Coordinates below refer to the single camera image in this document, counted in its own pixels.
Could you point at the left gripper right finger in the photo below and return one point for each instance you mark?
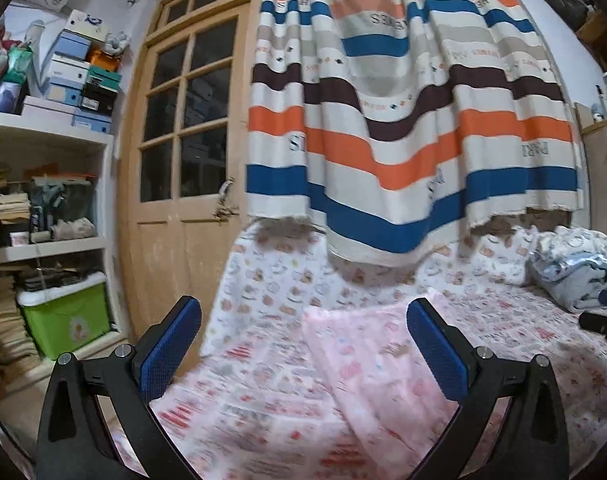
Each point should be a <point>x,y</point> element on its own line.
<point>532,442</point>

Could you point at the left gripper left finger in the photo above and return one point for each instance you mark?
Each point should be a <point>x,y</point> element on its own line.
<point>74,441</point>

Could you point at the pink cartoon print pants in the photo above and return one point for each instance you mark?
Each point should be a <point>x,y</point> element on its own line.
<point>380,382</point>

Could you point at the green storage bin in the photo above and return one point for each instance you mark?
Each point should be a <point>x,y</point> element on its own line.
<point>66,318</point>

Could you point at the grey folded sweatpants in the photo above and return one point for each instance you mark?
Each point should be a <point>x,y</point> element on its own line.
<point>583,289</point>

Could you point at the white shelving unit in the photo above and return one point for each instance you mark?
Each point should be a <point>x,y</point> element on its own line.
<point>56,212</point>

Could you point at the light blue satin garment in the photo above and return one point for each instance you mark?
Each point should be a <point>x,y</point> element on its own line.
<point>552,271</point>

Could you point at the pink print bed sheet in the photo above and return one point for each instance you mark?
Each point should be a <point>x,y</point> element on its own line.
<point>259,408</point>

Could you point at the baby bear print sheet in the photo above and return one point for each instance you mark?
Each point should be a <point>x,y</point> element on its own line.
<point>281,267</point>

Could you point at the brown wooden cabinet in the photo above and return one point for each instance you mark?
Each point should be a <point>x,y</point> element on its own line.
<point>594,137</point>

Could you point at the wooden glass panel door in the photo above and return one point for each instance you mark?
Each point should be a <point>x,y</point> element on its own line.
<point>181,152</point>

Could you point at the striped Paris curtain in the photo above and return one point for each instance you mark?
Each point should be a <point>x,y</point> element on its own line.
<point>397,126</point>

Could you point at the stack of shoe boxes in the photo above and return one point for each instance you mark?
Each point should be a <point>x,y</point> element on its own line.
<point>77,81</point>

